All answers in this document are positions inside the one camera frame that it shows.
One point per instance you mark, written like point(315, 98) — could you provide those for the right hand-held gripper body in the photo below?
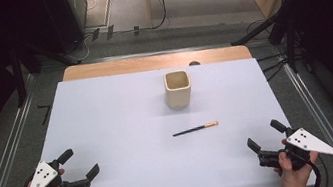
point(310, 142)

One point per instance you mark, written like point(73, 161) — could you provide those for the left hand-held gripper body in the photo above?
point(41, 179)

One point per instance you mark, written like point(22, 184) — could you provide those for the black pen with orange end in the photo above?
point(190, 130)

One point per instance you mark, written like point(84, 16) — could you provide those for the beige square cup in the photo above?
point(178, 96)

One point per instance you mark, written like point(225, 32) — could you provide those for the person's right hand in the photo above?
point(291, 181)

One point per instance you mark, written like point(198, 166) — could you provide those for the white table cover sheet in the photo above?
point(120, 131)

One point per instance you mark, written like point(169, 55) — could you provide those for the black metal stand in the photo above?
point(290, 47)
point(19, 79)

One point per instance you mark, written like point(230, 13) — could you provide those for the dark table grommet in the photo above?
point(194, 63)

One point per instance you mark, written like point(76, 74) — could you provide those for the wooden table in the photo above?
point(133, 65)

